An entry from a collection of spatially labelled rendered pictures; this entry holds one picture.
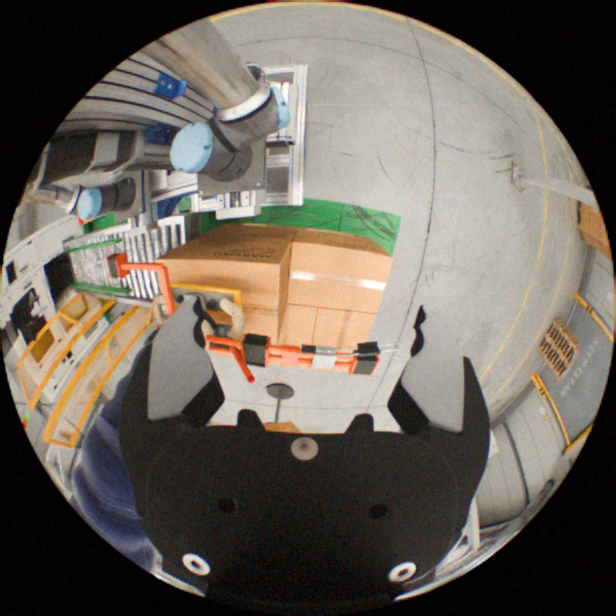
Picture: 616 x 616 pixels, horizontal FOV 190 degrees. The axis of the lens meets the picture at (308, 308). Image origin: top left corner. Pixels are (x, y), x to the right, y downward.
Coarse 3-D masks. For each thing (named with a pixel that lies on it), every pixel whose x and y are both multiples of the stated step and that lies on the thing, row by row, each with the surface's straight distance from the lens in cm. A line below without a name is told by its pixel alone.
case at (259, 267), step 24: (192, 240) 123; (216, 240) 114; (240, 240) 110; (264, 240) 109; (288, 240) 111; (168, 264) 95; (192, 264) 87; (216, 264) 81; (240, 264) 77; (264, 264) 74; (288, 264) 108; (240, 288) 81; (264, 288) 78; (168, 312) 110; (216, 312) 92; (264, 312) 84
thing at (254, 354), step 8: (248, 336) 62; (256, 336) 62; (264, 336) 62; (248, 344) 60; (256, 344) 59; (264, 344) 59; (248, 352) 63; (256, 352) 62; (264, 352) 62; (248, 360) 66; (256, 360) 65; (264, 360) 64
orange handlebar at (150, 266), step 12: (132, 264) 72; (144, 264) 68; (156, 264) 64; (168, 276) 64; (168, 288) 65; (168, 300) 66; (216, 336) 66; (216, 348) 69; (276, 348) 61; (288, 348) 61; (276, 360) 64; (288, 360) 63; (300, 360) 64
